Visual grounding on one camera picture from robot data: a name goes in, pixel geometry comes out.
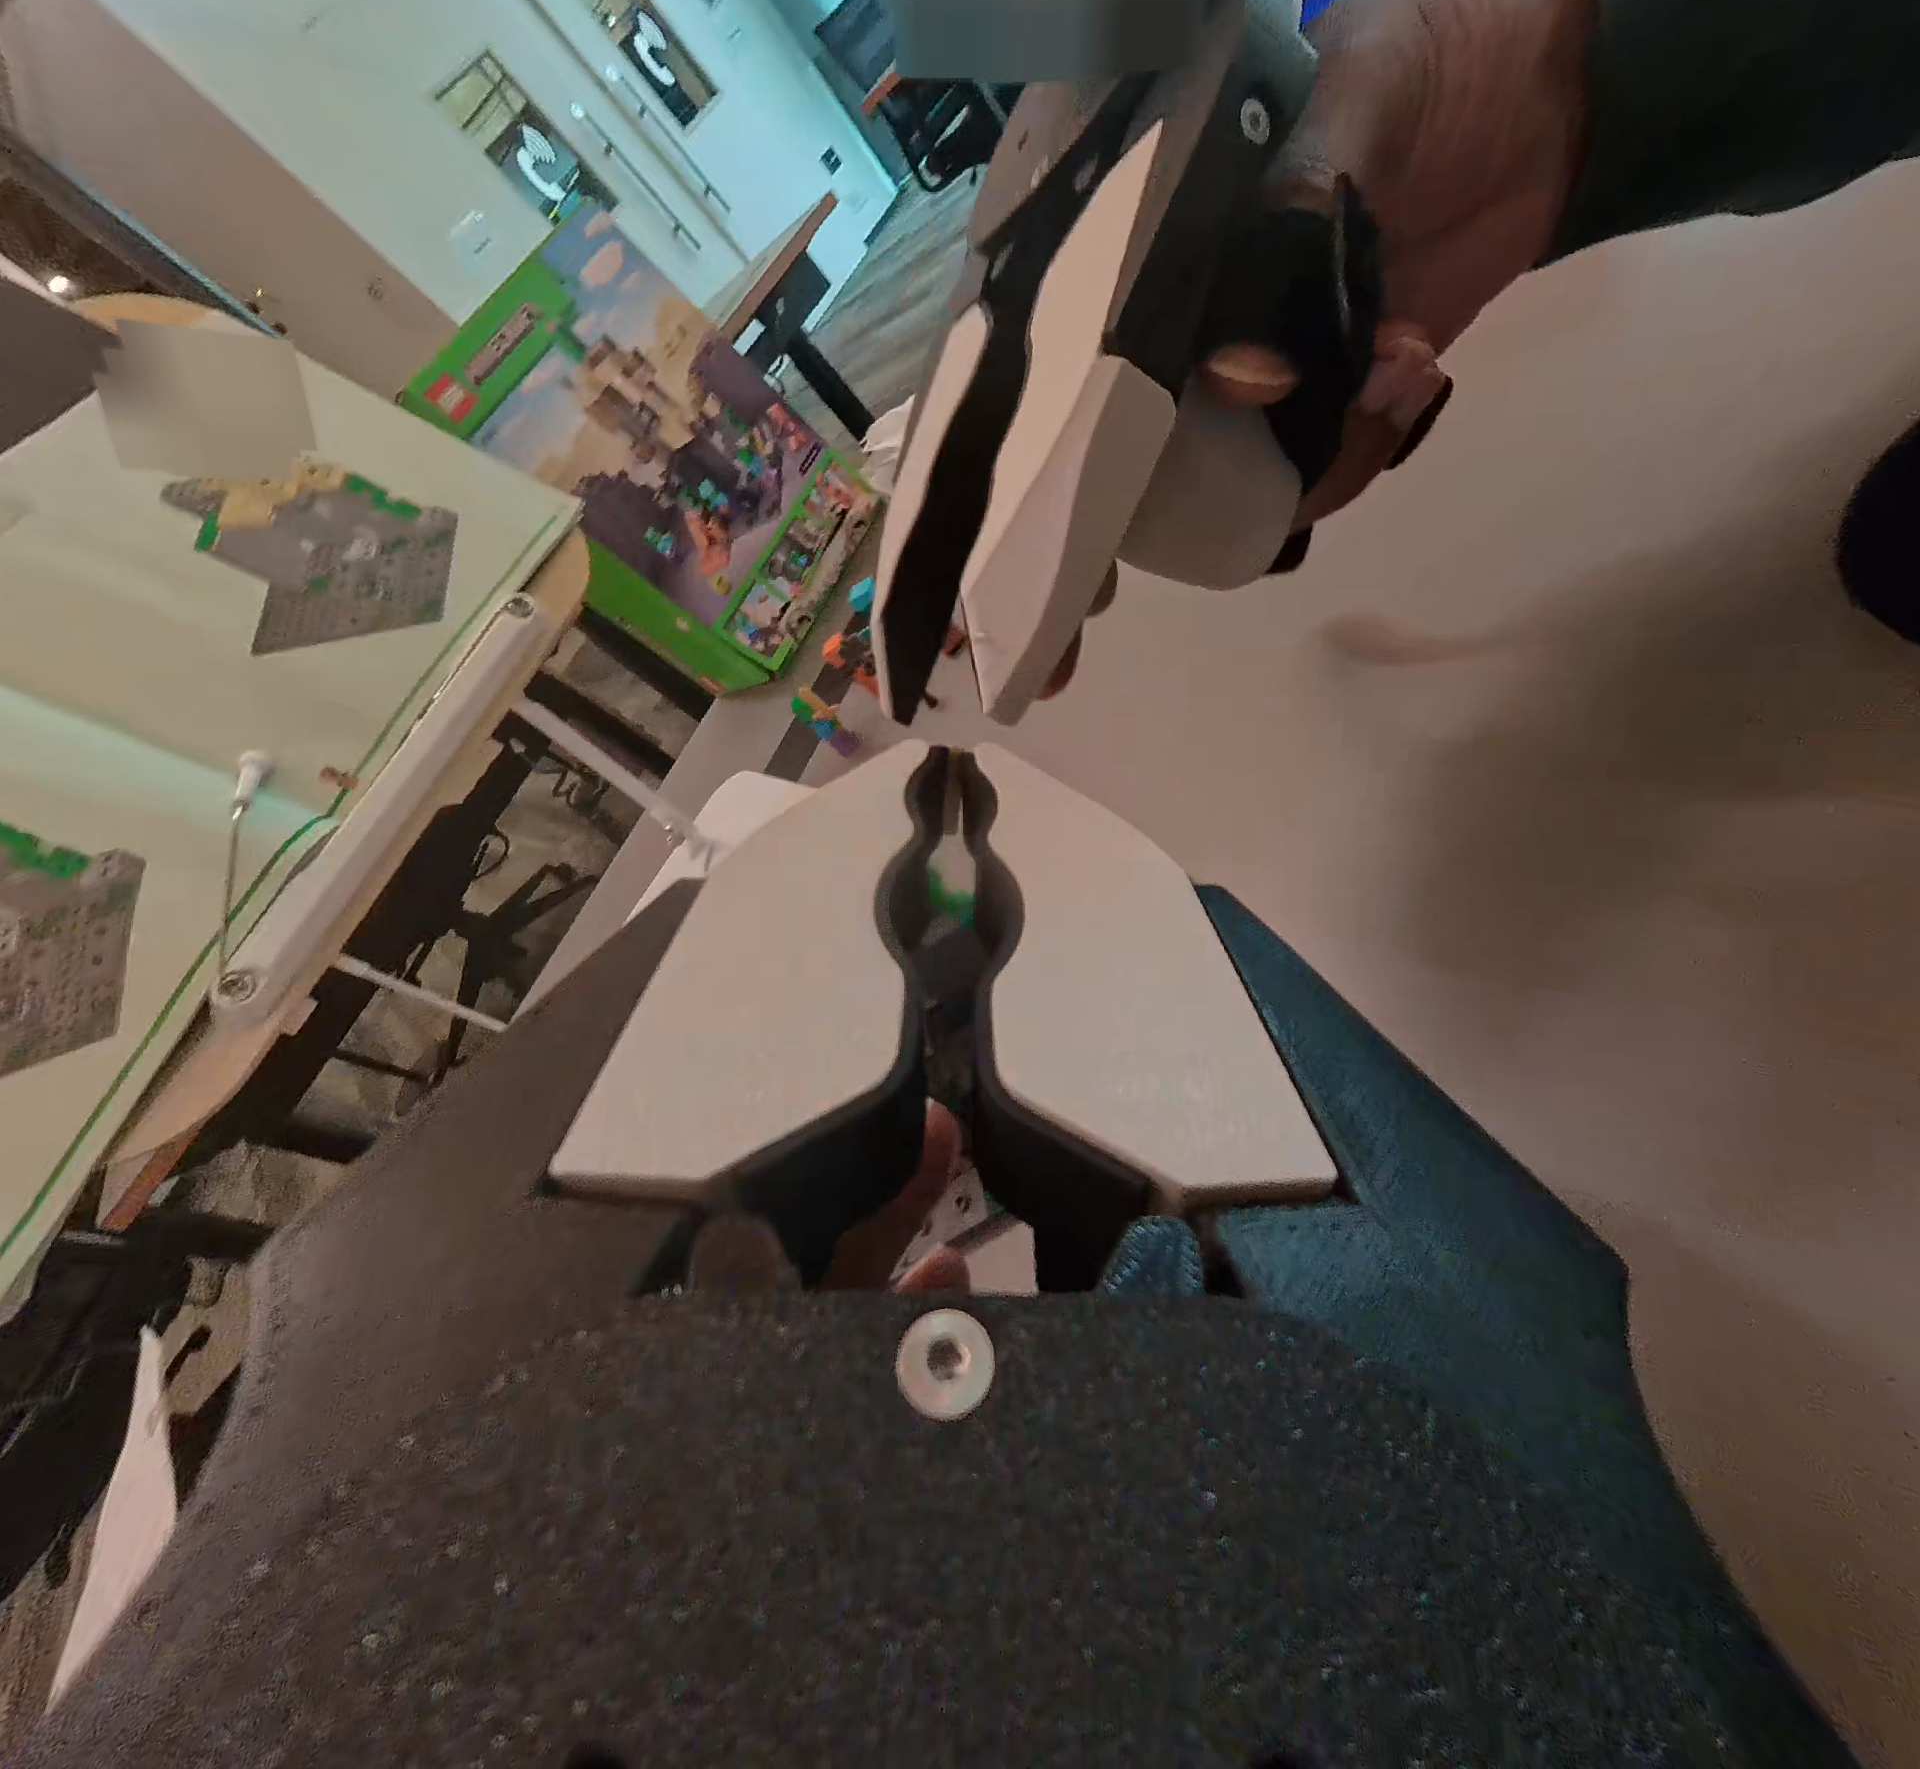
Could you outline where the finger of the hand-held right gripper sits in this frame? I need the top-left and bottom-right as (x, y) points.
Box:
(871, 85), (1122, 732)
(960, 122), (1179, 732)

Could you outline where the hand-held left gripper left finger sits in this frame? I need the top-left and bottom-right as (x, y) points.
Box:
(546, 741), (950, 1205)

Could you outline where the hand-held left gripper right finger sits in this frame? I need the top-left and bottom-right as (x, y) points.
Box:
(964, 741), (1341, 1216)

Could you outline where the grey desk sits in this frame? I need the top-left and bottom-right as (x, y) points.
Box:
(517, 156), (1920, 1763)

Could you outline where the person's right hand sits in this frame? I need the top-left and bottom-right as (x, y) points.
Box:
(1200, 0), (1599, 539)

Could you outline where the green toy set box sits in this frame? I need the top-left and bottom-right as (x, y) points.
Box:
(401, 201), (891, 694)

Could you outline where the black office chair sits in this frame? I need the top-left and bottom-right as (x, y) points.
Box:
(877, 74), (1011, 193)

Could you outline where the white book stand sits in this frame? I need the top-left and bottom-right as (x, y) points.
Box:
(0, 283), (823, 1237)

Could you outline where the pale green instruction booklet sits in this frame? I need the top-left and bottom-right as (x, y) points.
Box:
(0, 314), (588, 1298)

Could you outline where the dark rounded object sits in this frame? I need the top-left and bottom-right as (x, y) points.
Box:
(1837, 420), (1920, 648)

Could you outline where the wall logo panel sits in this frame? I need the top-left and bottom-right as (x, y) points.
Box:
(566, 0), (721, 131)
(433, 51), (582, 219)

